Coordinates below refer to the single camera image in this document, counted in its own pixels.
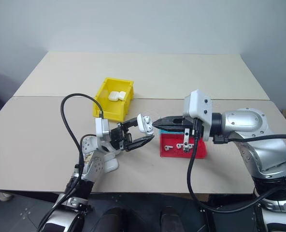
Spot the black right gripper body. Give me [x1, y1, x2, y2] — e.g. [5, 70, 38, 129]
[181, 116, 203, 153]

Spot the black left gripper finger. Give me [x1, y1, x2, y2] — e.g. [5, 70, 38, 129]
[126, 135, 156, 152]
[122, 117, 140, 129]

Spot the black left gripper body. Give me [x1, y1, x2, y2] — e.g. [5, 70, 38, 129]
[110, 121, 134, 152]

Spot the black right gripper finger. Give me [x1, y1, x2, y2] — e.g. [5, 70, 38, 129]
[158, 116, 185, 123]
[152, 121, 186, 132]

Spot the yellow plastic bin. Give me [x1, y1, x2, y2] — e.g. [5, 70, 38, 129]
[92, 77, 135, 122]

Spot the red shallow tray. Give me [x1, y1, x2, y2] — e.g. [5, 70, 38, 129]
[158, 132, 208, 160]

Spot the black metal base platform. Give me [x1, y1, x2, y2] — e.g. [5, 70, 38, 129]
[84, 193, 214, 232]

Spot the dark rounded shape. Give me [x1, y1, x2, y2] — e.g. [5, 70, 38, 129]
[160, 206, 183, 232]
[102, 208, 125, 232]

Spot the white shoe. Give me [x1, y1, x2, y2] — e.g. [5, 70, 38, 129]
[0, 191, 14, 202]

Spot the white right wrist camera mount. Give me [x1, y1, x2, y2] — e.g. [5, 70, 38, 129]
[183, 89, 213, 142]

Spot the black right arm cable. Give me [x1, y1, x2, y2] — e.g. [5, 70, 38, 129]
[186, 117, 286, 214]

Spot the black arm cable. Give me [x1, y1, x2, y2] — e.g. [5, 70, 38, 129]
[186, 117, 286, 214]
[37, 93, 104, 232]

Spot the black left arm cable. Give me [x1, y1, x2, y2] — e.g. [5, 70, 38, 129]
[37, 93, 104, 232]

